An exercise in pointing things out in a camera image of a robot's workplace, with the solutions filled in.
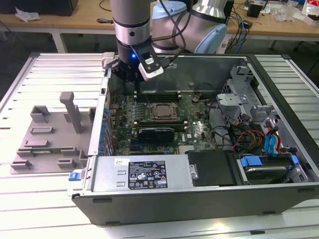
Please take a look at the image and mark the metal socket cover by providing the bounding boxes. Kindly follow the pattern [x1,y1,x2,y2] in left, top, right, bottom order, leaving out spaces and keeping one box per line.
[149,103,180,120]

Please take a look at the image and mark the CPU socket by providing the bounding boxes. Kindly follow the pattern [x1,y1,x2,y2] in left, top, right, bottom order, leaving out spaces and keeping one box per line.
[148,102,180,120]

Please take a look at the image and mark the grey case corner latch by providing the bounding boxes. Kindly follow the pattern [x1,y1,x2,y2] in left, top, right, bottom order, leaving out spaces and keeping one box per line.
[101,51,119,70]

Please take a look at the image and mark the wooden desk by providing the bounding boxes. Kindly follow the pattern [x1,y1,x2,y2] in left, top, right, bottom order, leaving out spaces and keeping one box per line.
[0,0,319,53]

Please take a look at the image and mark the black graphics card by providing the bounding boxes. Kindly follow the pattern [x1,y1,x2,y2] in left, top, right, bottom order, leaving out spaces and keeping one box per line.
[138,127,175,144]

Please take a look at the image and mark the wide black device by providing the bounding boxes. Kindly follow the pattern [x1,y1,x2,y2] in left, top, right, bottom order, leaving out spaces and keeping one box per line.
[0,0,78,16]

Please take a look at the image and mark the green motherboard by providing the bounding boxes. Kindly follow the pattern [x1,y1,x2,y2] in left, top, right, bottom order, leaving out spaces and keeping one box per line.
[108,92,218,155]

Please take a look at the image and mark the crumpled clear plastic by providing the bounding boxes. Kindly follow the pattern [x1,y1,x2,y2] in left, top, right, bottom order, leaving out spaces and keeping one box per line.
[14,6,41,22]

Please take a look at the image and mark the grey parts rack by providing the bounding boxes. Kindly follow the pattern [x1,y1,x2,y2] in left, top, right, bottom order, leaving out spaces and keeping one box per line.
[9,91,97,175]

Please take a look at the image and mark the tall black box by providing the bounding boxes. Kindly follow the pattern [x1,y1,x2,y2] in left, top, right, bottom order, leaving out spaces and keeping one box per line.
[224,0,235,20]

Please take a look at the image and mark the metal drive cage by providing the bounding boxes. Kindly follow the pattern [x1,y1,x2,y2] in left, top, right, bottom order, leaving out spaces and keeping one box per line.
[216,93,251,125]

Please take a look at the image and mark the silver power supply unit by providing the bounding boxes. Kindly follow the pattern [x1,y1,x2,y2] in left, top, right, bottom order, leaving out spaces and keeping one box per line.
[91,154,194,193]

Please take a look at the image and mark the blue case latch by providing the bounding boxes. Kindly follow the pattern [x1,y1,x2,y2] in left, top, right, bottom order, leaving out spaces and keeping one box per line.
[68,171,83,182]

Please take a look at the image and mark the small black box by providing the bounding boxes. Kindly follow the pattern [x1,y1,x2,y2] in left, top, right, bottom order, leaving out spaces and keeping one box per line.
[246,1,264,18]

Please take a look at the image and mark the black plastic shroud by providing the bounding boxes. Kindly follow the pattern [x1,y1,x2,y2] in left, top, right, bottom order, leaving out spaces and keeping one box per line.
[186,150,237,188]

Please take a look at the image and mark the open black PC case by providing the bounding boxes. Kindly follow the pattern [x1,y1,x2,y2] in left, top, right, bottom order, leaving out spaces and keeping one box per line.
[66,51,319,227]

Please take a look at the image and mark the clear plastic bags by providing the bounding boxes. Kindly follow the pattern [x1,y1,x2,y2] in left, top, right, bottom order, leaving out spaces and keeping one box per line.
[270,3,303,22]

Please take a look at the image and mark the hard disk in blue carrier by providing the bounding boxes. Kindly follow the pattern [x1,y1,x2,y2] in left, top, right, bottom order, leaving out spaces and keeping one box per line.
[238,154,300,185]

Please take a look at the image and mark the white and red bag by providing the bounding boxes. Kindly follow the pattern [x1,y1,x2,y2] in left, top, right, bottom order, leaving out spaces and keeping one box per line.
[301,0,319,26]

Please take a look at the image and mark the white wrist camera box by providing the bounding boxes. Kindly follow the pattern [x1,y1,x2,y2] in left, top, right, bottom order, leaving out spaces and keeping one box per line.
[136,42,164,82]

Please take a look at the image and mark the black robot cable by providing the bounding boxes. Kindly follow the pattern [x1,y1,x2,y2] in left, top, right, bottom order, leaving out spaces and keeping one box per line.
[159,0,187,65]
[151,12,192,42]

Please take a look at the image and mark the yellow and black wire loom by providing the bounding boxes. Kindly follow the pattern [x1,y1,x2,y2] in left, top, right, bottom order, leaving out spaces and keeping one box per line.
[230,124,266,151]

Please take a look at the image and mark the blue wire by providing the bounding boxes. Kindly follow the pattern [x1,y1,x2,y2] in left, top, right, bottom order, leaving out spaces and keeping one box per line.
[264,133,282,158]

